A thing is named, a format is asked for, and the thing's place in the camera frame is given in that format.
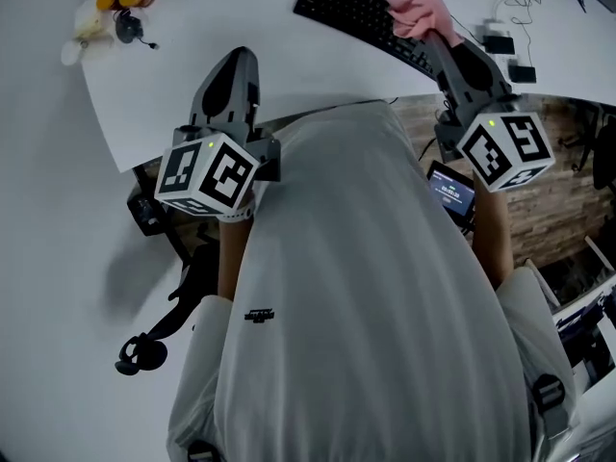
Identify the white wristwatch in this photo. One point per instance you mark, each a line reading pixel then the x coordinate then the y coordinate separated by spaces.
pixel 240 215

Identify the pink cloth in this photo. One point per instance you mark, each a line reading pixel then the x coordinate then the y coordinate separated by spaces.
pixel 423 7

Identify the person's left forearm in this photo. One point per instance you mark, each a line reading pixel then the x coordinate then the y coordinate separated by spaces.
pixel 233 258

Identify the white power strip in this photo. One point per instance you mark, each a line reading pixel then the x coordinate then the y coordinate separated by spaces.
pixel 498 26

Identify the white and black machine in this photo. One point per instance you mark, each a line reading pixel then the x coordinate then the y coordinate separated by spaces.
pixel 577 335

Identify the black power adapter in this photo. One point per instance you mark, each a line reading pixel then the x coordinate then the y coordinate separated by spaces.
pixel 498 45
pixel 522 74

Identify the white bottle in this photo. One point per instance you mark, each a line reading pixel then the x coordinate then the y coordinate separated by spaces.
pixel 74 52

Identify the black office chair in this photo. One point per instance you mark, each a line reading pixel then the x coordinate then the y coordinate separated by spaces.
pixel 142 354
pixel 604 157

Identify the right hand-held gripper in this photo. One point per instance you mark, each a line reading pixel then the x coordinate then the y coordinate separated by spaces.
pixel 524 137

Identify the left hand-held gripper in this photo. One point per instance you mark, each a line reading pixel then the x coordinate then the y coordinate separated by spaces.
pixel 180 171

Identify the black touchscreen device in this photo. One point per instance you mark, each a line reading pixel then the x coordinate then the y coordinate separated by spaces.
pixel 452 190

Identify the white frame bar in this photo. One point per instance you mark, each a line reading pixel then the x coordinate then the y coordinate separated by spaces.
pixel 601 255
pixel 544 284

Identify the black keyboard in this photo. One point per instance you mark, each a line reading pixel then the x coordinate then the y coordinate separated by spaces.
pixel 346 3

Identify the black box device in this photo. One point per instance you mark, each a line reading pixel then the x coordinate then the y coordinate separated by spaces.
pixel 144 214

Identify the person's right forearm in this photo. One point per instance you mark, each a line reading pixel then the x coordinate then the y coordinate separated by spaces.
pixel 491 234

